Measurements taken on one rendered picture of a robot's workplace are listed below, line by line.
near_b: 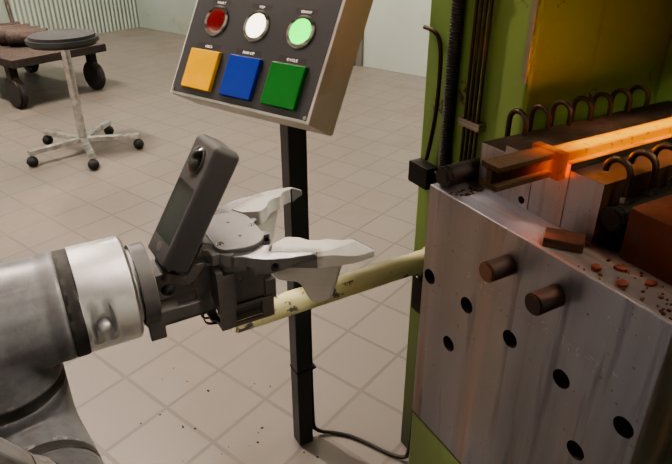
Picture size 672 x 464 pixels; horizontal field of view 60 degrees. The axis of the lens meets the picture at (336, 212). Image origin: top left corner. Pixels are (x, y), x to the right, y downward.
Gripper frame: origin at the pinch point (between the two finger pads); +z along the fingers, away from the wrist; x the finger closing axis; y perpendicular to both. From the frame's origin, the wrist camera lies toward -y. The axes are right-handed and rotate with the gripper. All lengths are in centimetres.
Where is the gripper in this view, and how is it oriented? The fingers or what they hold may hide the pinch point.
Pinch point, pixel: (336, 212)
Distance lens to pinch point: 58.5
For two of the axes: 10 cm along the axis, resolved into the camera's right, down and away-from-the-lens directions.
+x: 4.9, 3.9, -7.8
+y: 0.0, 8.9, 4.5
